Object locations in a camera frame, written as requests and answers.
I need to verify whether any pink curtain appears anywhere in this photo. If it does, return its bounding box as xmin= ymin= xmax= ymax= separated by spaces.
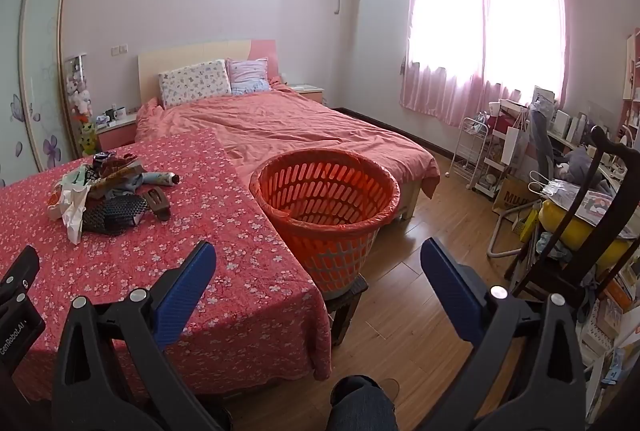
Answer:
xmin=399 ymin=0 xmax=573 ymax=128

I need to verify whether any flower print sliding wardrobe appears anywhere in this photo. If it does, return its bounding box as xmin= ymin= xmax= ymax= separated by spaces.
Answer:
xmin=0 ymin=0 xmax=71 ymax=186

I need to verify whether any brown strap buckle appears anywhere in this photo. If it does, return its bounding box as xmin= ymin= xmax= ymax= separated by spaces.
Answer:
xmin=140 ymin=187 xmax=172 ymax=222

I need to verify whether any white printed plastic wrapper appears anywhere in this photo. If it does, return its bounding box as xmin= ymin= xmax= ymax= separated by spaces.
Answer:
xmin=47 ymin=166 xmax=92 ymax=246

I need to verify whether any beige and pink headboard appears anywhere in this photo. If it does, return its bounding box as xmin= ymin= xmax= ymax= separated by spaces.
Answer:
xmin=138 ymin=39 xmax=277 ymax=106

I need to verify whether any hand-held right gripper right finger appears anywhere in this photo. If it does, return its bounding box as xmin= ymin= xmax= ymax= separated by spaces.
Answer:
xmin=420 ymin=238 xmax=587 ymax=431

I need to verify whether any clear column of plush toys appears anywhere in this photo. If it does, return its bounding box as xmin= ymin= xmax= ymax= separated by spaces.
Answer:
xmin=64 ymin=54 xmax=96 ymax=156

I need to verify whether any white floral pillow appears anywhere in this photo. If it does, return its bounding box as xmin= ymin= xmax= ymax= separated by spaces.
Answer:
xmin=158 ymin=59 xmax=232 ymax=108

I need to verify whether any white paper bag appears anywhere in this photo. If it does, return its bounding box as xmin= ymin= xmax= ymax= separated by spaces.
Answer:
xmin=500 ymin=126 xmax=531 ymax=169

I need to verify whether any low white shelf with books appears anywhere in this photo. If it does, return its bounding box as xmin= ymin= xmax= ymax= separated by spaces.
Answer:
xmin=575 ymin=251 xmax=640 ymax=412

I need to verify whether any black hair brush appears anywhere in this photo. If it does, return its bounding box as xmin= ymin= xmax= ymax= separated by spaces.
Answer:
xmin=81 ymin=195 xmax=151 ymax=234

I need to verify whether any pink striped pillow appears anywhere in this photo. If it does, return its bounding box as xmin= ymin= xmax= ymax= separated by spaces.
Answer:
xmin=226 ymin=57 xmax=271 ymax=96

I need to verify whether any bed with orange duvet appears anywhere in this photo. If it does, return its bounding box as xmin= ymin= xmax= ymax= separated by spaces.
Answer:
xmin=135 ymin=88 xmax=441 ymax=224

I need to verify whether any cluttered white desk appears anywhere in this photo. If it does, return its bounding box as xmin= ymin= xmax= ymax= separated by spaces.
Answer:
xmin=492 ymin=86 xmax=640 ymax=192

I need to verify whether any dark wooden chair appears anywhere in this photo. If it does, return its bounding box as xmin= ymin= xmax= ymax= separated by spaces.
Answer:
xmin=510 ymin=126 xmax=640 ymax=312

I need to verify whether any dark wooden stool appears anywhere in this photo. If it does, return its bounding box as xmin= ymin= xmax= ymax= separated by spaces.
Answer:
xmin=325 ymin=275 xmax=370 ymax=347

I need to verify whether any red plaid cloth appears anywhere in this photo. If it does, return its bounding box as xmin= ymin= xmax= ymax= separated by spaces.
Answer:
xmin=92 ymin=153 xmax=146 ymax=184

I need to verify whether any pink and white nightstand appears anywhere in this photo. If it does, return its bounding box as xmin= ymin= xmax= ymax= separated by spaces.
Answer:
xmin=95 ymin=111 xmax=138 ymax=152
xmin=287 ymin=83 xmax=323 ymax=104

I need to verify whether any light blue floral cream tube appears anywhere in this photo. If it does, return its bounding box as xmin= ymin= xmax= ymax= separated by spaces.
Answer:
xmin=142 ymin=171 xmax=180 ymax=186

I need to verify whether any orange plastic basket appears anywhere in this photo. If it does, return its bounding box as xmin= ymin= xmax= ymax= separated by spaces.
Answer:
xmin=248 ymin=149 xmax=401 ymax=298

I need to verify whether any white wire rack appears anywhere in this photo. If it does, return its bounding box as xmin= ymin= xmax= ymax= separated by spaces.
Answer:
xmin=449 ymin=113 xmax=493 ymax=189

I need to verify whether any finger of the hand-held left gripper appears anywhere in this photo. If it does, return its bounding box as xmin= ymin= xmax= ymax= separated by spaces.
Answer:
xmin=0 ymin=245 xmax=40 ymax=312

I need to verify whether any pink bookshelf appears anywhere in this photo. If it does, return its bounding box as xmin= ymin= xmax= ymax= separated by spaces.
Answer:
xmin=622 ymin=28 xmax=640 ymax=132

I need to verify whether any person's leg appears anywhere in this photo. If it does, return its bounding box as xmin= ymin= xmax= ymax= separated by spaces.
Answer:
xmin=326 ymin=375 xmax=398 ymax=431

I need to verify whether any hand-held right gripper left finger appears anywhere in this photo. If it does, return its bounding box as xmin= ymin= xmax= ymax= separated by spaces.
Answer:
xmin=51 ymin=241 xmax=231 ymax=431

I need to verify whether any grey cloth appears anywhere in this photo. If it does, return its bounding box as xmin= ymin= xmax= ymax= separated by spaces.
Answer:
xmin=107 ymin=176 xmax=143 ymax=198

